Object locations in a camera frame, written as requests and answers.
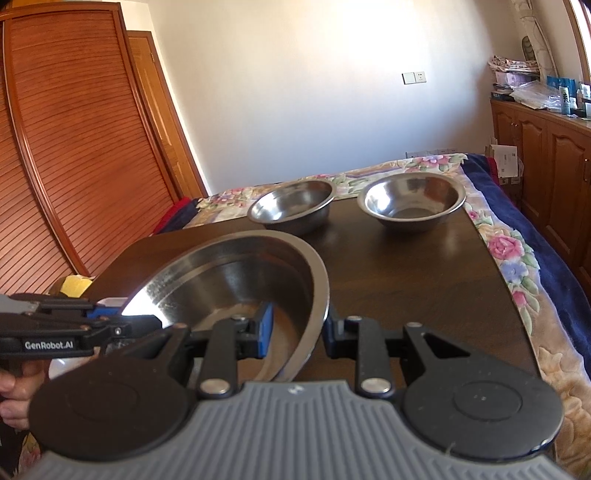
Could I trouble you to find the large steel bowl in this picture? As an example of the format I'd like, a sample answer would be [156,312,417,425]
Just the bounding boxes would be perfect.
[121,230,329,382]

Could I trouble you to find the small steel bowl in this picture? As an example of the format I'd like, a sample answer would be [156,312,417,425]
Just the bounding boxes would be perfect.
[356,172,467,233]

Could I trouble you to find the person's left hand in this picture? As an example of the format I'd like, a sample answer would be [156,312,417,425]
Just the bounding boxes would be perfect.
[0,360,49,430]

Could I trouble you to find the yellow plush toy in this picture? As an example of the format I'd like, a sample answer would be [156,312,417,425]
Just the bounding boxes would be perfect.
[47,275,94,298]

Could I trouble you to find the red cloth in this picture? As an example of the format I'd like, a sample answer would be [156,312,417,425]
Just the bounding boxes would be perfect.
[152,197,198,235]

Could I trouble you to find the wooden louvered wardrobe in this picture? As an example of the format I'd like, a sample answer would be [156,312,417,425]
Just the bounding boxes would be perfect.
[1,2,180,294]

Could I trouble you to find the navy blue blanket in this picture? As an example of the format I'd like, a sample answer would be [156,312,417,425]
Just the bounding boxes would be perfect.
[461,153,591,365]

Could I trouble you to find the floral bed blanket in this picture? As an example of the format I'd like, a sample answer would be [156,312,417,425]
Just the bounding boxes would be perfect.
[182,152,591,476]

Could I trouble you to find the white paper box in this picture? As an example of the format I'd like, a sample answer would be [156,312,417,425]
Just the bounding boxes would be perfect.
[485,144,520,185]

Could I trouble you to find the wooden door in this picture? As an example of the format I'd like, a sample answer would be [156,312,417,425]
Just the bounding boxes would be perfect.
[127,31,206,199]

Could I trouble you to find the wooden sideboard cabinet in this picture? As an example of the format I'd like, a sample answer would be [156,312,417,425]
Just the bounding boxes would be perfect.
[491,100,590,282]

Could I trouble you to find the clutter pile on cabinet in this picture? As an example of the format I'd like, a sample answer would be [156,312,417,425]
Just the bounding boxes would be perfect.
[488,36,551,110]

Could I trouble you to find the bottles on windowsill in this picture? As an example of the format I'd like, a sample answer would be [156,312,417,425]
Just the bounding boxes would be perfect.
[546,76,590,118]

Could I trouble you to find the white wall switch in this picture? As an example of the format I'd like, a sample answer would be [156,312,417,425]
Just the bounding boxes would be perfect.
[402,72,427,85]

